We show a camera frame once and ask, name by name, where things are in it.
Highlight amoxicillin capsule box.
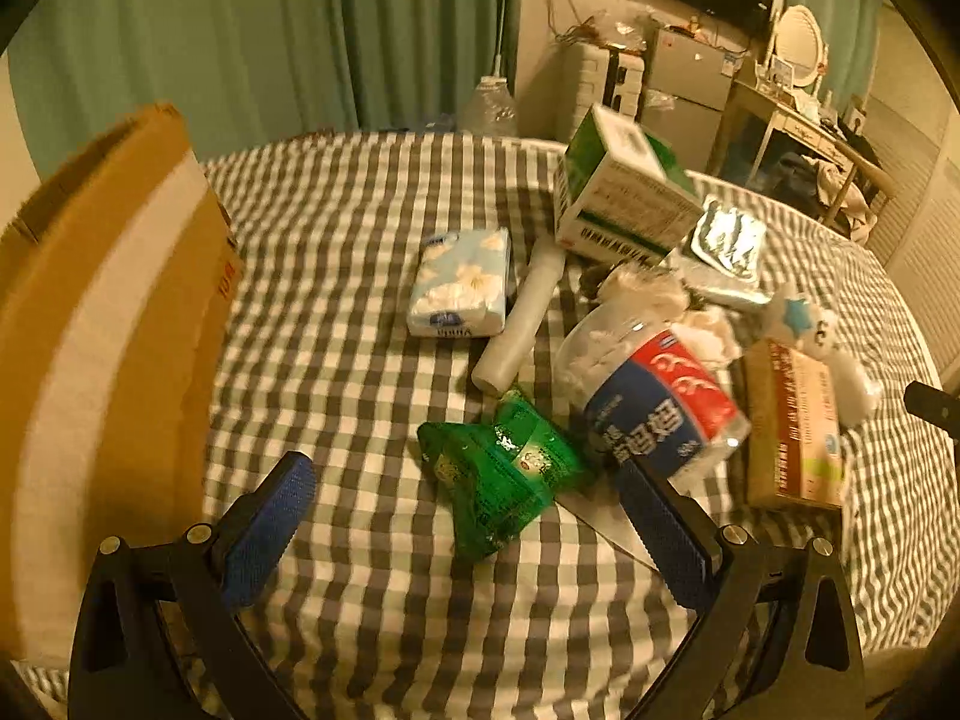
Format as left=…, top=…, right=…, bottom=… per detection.
left=743, top=338, right=844, bottom=511

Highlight crushed plastic water bottle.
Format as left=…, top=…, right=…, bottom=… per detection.
left=555, top=298, right=750, bottom=491

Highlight green snack bag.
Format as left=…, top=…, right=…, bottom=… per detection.
left=416, top=388, right=596, bottom=562

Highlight green white medicine box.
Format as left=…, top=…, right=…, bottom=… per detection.
left=553, top=104, right=703, bottom=266

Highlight white louvred wardrobe doors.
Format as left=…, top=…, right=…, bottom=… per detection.
left=860, top=1, right=960, bottom=392

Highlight wooden chair with clothes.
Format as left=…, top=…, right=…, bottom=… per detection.
left=768, top=146, right=896, bottom=245

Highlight silver blister pack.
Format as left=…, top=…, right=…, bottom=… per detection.
left=688, top=195, right=768, bottom=286

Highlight crumpled white tissue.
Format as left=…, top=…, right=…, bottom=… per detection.
left=597, top=263, right=742, bottom=371

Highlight white dressing table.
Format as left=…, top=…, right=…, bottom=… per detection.
left=706, top=82, right=853, bottom=188

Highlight brown cardboard box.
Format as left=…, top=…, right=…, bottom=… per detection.
left=2, top=104, right=242, bottom=668

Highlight checkered bed sheet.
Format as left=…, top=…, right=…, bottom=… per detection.
left=13, top=130, right=960, bottom=720

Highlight oval vanity mirror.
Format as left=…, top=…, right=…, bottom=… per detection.
left=775, top=5, right=825, bottom=88

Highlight small grey fridge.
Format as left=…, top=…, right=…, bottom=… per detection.
left=640, top=28, right=736, bottom=172

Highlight white plastic roll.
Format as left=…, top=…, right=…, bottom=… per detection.
left=472, top=238, right=566, bottom=397

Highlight green curtain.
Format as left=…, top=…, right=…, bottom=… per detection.
left=8, top=0, right=517, bottom=176
left=788, top=0, right=882, bottom=112

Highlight white suitcase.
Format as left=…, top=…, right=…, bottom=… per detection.
left=556, top=43, right=644, bottom=142

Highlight light blue tissue pack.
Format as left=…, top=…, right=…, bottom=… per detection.
left=407, top=227, right=511, bottom=338

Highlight large clear water jug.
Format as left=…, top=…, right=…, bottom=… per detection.
left=457, top=75, right=519, bottom=137

